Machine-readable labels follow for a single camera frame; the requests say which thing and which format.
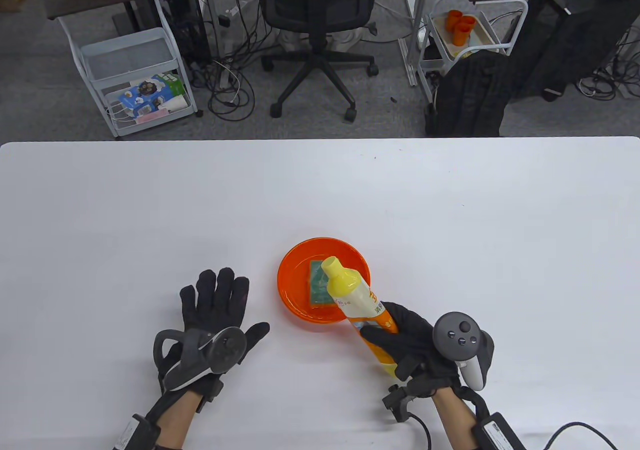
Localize person's left hand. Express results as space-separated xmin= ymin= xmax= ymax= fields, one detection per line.
xmin=154 ymin=268 xmax=271 ymax=413

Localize person's right hand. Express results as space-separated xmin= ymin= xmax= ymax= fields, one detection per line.
xmin=359 ymin=301 xmax=463 ymax=406

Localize yellow dish soap bottle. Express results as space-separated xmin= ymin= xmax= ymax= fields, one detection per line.
xmin=320 ymin=256 xmax=401 ymax=381

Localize green sponge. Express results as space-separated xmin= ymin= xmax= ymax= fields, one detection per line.
xmin=308 ymin=259 xmax=335 ymax=307

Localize person's left forearm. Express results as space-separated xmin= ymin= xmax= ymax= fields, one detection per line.
xmin=150 ymin=393 xmax=206 ymax=450

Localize grey left hand controller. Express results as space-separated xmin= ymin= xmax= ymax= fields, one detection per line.
xmin=152 ymin=326 xmax=248 ymax=392

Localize grey hand controller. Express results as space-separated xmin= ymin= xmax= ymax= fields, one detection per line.
xmin=432 ymin=312 xmax=496 ymax=392
xmin=152 ymin=326 xmax=248 ymax=392

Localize grey right hand controller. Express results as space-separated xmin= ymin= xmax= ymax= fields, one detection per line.
xmin=432 ymin=312 xmax=496 ymax=392

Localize orange plastic bowl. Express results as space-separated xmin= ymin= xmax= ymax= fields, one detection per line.
xmin=277 ymin=237 xmax=372 ymax=332

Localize blue printed carton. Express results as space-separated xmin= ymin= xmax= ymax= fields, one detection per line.
xmin=118 ymin=73 xmax=173 ymax=116

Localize green packet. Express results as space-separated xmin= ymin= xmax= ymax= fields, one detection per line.
xmin=162 ymin=73 xmax=187 ymax=98

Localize black backpack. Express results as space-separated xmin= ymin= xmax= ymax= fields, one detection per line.
xmin=425 ymin=50 xmax=513 ymax=137

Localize black computer tower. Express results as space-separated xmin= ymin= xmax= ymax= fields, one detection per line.
xmin=155 ymin=0 xmax=213 ymax=66

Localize white cart with beige tray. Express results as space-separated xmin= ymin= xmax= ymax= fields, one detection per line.
xmin=416 ymin=0 xmax=530 ymax=103

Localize black office chair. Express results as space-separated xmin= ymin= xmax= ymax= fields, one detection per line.
xmin=257 ymin=0 xmax=381 ymax=123

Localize white metal table leg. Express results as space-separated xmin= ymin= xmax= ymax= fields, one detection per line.
xmin=397 ymin=0 xmax=433 ymax=87

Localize black fabric cover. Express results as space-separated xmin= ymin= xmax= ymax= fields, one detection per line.
xmin=510 ymin=0 xmax=640 ymax=102

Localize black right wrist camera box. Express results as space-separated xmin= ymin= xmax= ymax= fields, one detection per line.
xmin=472 ymin=411 xmax=528 ymax=450

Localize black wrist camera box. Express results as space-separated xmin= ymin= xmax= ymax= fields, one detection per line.
xmin=114 ymin=414 xmax=162 ymax=450
xmin=472 ymin=411 xmax=528 ymax=450

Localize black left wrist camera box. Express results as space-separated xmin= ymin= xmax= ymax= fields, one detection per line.
xmin=114 ymin=414 xmax=162 ymax=450

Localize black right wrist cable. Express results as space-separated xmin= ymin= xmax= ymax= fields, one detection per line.
xmin=542 ymin=422 xmax=618 ymax=450

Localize bundle of black floor cables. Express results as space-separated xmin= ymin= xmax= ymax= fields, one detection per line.
xmin=575 ymin=25 xmax=640 ymax=101
xmin=187 ymin=0 xmax=273 ymax=121

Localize white wire utility cart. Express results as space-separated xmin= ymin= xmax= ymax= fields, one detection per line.
xmin=57 ymin=0 xmax=205 ymax=140

